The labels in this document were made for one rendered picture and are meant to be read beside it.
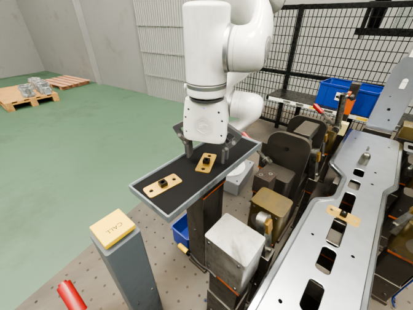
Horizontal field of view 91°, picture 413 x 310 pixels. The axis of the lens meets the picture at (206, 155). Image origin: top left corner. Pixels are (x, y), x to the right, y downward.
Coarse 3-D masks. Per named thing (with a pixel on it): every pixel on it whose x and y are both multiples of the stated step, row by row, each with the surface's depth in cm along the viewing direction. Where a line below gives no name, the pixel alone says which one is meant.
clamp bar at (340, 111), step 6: (336, 96) 87; (342, 96) 84; (348, 96) 84; (354, 96) 83; (342, 102) 85; (342, 108) 86; (336, 114) 89; (342, 114) 90; (336, 120) 90; (336, 126) 91
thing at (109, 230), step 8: (112, 216) 39; (120, 216) 39; (96, 224) 38; (104, 224) 38; (112, 224) 38; (120, 224) 38; (128, 224) 38; (96, 232) 36; (104, 232) 36; (112, 232) 36; (120, 232) 36; (128, 232) 37; (104, 240) 35; (112, 240) 35
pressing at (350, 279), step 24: (360, 144) 93; (384, 144) 93; (336, 168) 77; (360, 168) 78; (384, 168) 78; (336, 192) 67; (360, 192) 67; (384, 192) 68; (312, 216) 59; (360, 216) 59; (288, 240) 52; (312, 240) 52; (360, 240) 52; (288, 264) 47; (312, 264) 47; (336, 264) 47; (360, 264) 47; (264, 288) 43; (288, 288) 43; (336, 288) 43; (360, 288) 43
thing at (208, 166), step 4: (204, 156) 56; (212, 156) 56; (200, 160) 54; (204, 160) 53; (208, 160) 53; (212, 160) 54; (200, 164) 53; (204, 164) 53; (208, 164) 53; (212, 164) 53; (196, 168) 51; (200, 168) 51; (204, 168) 51; (208, 168) 51; (204, 172) 50; (208, 172) 50
